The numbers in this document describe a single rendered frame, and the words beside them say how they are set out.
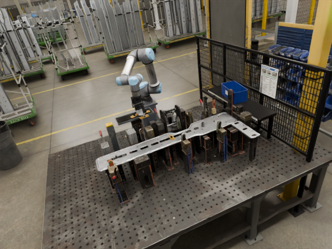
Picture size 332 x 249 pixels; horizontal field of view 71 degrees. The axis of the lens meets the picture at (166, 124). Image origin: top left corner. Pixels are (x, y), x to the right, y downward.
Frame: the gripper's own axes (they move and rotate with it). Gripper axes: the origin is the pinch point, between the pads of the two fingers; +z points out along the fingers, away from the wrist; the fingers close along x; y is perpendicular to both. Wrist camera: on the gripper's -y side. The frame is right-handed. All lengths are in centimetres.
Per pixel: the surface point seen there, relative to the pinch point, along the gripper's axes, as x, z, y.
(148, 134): -2.5, 22.9, -1.1
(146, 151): 14.5, 26.8, 9.7
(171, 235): 76, 58, 24
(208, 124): 16, 27, -57
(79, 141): -218, 126, 59
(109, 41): -676, 54, -156
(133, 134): -3.9, 16.9, 12.2
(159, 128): -5.3, 22.8, -14.2
